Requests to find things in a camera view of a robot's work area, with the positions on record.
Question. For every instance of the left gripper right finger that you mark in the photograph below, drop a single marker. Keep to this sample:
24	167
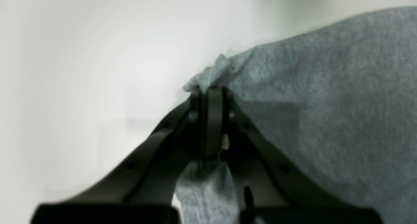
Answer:
269	187

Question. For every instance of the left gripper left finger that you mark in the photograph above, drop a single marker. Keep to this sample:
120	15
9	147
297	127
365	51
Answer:
140	189

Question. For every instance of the grey T-shirt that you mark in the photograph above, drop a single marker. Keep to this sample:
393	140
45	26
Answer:
340	102

